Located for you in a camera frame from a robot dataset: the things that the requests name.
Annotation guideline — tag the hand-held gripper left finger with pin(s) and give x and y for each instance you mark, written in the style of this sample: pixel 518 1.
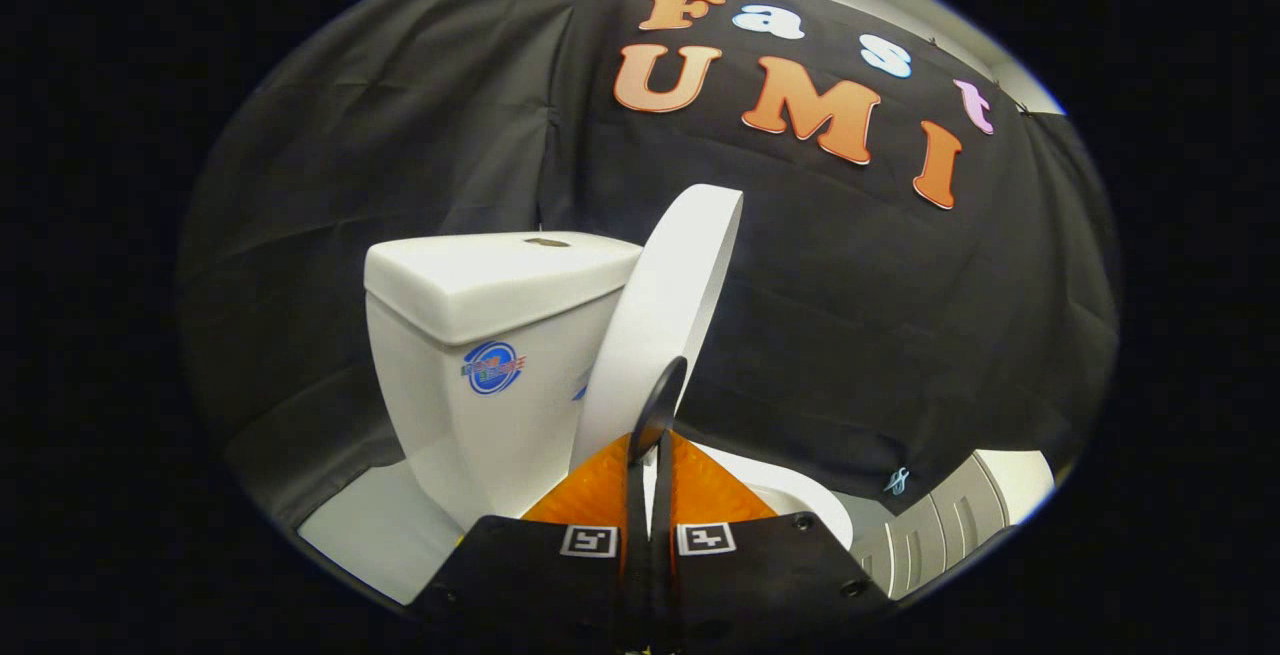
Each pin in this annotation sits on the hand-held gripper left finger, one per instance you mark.
pixel 636 555

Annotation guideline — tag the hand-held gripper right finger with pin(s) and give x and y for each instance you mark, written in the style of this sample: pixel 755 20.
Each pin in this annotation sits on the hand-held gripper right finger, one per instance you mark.
pixel 664 565

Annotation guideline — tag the white toilet lid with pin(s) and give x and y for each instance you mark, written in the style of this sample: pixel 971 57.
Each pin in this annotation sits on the white toilet lid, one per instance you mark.
pixel 660 285

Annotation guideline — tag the white toilet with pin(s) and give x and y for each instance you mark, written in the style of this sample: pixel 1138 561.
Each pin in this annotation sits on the white toilet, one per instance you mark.
pixel 450 285

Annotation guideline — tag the white drawer cabinet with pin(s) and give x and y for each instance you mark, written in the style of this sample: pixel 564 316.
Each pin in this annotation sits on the white drawer cabinet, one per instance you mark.
pixel 940 525

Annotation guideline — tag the black backdrop cloth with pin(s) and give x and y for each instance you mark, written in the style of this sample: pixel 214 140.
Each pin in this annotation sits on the black backdrop cloth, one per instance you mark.
pixel 850 315

